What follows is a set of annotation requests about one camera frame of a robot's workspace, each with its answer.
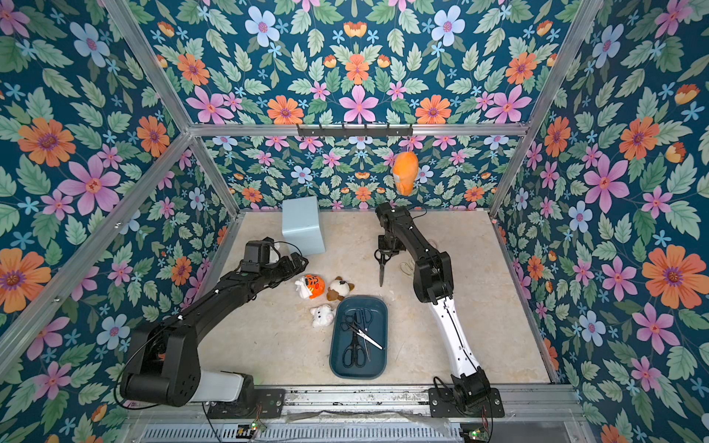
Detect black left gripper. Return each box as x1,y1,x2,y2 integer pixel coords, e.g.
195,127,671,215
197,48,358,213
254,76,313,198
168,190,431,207
257,250,309,286

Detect small black thin scissors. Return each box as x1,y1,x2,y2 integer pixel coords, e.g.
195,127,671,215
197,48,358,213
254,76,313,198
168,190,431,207
341,317,384,350

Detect cream kitchen shears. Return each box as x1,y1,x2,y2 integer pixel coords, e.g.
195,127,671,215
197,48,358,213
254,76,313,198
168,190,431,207
400,260,415,277

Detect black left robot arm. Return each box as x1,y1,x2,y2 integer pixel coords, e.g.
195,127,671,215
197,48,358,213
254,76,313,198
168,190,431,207
118,253,308,407

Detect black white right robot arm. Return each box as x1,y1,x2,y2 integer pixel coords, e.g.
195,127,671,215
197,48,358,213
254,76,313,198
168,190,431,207
374,203,492,415

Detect light blue box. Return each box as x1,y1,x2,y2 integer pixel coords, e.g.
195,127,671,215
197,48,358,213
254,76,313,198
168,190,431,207
282,197,326,256

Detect dark teal storage tray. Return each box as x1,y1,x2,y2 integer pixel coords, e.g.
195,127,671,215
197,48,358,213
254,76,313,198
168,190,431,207
330,295,389,380

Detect orange tiger plush toy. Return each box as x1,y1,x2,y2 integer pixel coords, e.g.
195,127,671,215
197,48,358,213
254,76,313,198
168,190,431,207
295,274,326,300

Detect brown dog plush toy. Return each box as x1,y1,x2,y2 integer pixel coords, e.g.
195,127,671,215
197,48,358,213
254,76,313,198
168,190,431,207
326,276,355,302

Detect white plush toy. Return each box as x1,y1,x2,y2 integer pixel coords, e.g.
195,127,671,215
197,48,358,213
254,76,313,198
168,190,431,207
309,304,335,329

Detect orange hanging plush toy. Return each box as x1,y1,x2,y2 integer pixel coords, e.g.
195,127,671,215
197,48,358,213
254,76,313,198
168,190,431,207
391,151,419,197

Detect white ventilation grille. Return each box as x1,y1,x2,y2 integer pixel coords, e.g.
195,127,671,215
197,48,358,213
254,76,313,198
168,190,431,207
138,422,463,442

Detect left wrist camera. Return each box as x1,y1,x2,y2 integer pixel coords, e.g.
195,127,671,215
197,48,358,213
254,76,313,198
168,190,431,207
243,237,281,266

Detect black wall hook rail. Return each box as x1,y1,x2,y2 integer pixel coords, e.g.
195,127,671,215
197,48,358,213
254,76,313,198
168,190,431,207
297,124,414,138

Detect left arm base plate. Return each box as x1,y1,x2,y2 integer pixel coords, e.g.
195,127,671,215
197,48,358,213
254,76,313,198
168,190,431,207
207,388,285,420

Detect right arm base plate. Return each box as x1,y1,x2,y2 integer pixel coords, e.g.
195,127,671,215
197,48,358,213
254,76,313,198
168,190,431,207
428,386,505,419

